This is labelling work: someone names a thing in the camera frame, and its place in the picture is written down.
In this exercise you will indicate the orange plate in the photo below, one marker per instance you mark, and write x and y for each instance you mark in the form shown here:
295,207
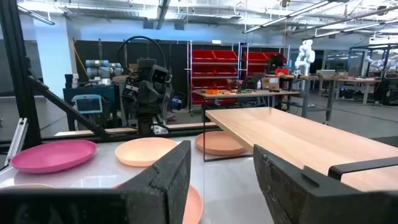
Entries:
193,205

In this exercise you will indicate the salmon plate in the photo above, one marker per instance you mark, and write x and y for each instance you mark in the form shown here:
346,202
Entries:
217,144

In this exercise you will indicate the cream plate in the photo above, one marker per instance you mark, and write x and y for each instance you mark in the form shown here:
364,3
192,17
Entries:
25,186

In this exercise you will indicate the white bottle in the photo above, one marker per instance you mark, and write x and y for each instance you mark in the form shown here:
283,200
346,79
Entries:
259,84

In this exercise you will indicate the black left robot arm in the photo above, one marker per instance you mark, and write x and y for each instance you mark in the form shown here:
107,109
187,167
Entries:
145,119

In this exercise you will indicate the long ceiling light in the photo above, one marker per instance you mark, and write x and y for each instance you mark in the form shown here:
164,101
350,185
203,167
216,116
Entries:
280,18

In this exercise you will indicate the narrow red bin rack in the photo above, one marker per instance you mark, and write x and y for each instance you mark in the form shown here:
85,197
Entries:
255,57

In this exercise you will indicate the blue screen device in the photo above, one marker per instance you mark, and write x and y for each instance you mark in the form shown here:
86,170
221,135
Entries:
88,104

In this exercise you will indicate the black framed workcell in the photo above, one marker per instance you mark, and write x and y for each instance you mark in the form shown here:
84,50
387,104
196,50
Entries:
388,90

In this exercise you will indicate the cardboard box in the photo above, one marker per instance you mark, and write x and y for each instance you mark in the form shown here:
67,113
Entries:
270,83

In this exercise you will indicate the black frame post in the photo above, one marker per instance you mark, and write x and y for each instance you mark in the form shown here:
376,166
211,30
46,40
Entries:
15,77

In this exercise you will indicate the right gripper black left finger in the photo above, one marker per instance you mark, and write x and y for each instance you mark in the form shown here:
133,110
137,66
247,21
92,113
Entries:
161,193

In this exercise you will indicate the wide red bin rack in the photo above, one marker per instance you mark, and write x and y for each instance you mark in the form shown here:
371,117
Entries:
214,56

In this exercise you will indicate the black partition panel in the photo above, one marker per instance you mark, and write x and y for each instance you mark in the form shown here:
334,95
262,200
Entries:
174,62

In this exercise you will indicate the dark teal cabinet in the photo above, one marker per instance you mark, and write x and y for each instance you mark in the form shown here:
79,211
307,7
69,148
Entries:
105,91

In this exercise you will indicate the long wooden workbench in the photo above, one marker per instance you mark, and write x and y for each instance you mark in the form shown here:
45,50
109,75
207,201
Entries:
357,81

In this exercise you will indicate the orange box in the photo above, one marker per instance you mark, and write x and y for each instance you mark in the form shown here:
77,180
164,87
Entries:
212,91

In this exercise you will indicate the pale peach plate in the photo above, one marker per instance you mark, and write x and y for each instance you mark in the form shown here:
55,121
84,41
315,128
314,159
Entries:
143,151

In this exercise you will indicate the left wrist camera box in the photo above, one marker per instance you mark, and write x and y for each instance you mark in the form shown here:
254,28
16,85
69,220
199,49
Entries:
159,74

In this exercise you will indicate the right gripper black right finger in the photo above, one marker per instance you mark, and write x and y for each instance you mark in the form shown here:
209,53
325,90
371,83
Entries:
280,186

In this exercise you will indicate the silver aluminium extrusion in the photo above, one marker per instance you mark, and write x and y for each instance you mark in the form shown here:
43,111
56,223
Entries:
17,140

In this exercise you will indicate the black and white boxes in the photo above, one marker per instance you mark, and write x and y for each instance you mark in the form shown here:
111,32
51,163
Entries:
71,81

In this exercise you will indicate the grey workbench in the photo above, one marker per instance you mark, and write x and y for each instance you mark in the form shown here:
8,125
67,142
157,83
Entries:
248,93

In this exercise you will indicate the short ceiling light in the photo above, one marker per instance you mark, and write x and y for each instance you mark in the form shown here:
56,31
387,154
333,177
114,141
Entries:
37,16

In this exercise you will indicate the light wooden table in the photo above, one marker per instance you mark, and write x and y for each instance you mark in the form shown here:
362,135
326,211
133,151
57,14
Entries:
295,137

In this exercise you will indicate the pink plate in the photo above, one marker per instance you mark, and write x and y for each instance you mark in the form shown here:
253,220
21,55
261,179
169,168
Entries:
53,155

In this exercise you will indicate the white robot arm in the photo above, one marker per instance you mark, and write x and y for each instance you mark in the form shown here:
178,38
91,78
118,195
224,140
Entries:
304,56

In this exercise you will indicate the black machine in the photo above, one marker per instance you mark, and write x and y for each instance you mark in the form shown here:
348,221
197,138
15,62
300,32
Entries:
275,62

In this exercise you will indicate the black diagonal frame brace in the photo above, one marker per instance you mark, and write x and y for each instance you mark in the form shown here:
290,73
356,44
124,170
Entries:
68,109

